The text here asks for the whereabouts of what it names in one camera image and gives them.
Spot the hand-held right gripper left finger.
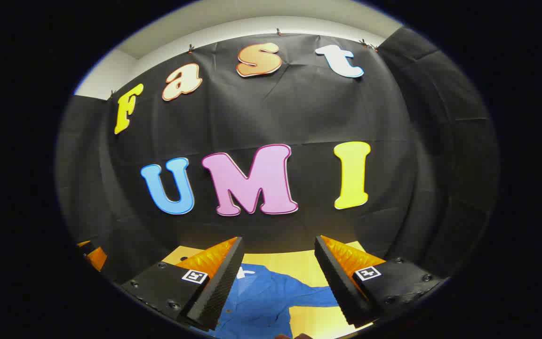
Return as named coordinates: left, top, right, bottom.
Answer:
left=120, top=237, right=245, bottom=331

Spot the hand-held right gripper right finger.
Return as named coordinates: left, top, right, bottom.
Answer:
left=315, top=235, right=443, bottom=329

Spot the blue shirt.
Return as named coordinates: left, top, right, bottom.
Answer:
left=205, top=264, right=340, bottom=339

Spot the black backdrop cloth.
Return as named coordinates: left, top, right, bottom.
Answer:
left=56, top=26, right=501, bottom=292

